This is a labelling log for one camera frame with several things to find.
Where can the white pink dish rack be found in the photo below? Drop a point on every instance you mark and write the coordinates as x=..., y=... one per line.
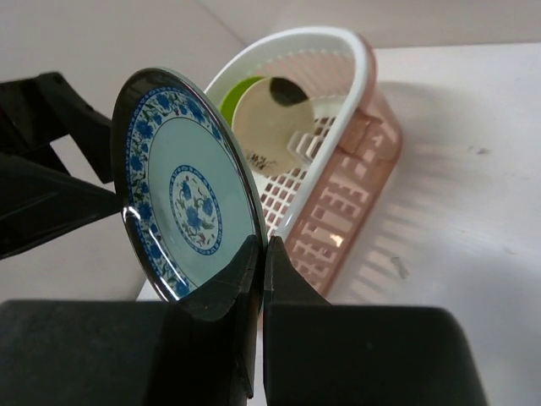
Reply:
x=318, y=209

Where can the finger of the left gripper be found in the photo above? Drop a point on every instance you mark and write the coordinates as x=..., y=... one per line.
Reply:
x=62, y=111
x=39, y=204

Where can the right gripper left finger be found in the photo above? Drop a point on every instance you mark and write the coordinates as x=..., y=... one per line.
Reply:
x=199, y=350

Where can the lime green plate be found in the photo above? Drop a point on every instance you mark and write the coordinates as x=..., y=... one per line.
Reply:
x=231, y=99

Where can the cream plate with black patch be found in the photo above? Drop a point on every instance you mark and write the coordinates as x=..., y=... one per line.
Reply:
x=267, y=116

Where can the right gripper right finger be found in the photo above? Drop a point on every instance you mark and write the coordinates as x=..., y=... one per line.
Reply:
x=318, y=353

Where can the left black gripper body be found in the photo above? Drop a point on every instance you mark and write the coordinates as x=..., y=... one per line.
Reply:
x=20, y=116

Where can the blue patterned plate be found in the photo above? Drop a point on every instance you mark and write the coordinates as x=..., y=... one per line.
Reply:
x=189, y=200

